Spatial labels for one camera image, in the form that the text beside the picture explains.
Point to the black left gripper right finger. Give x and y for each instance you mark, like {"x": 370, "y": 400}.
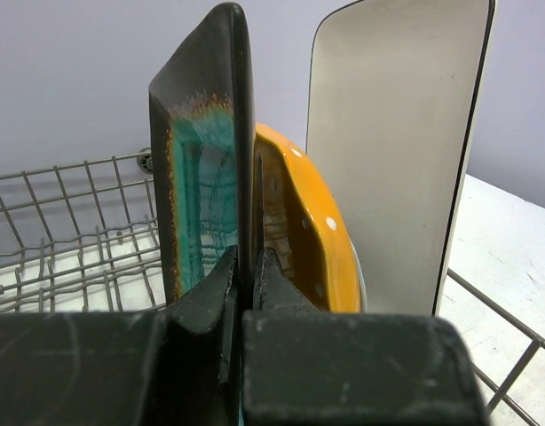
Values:
{"x": 304, "y": 366}

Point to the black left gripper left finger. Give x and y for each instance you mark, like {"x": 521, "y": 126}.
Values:
{"x": 121, "y": 364}

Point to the yellow polka dot plate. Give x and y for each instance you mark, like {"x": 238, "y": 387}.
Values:
{"x": 303, "y": 224}

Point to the green square glazed plate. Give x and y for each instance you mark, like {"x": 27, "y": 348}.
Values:
{"x": 202, "y": 132}

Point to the white rectangular plate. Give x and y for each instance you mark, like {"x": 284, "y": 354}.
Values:
{"x": 393, "y": 91}

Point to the grey wire dish rack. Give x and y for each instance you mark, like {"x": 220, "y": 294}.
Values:
{"x": 84, "y": 237}

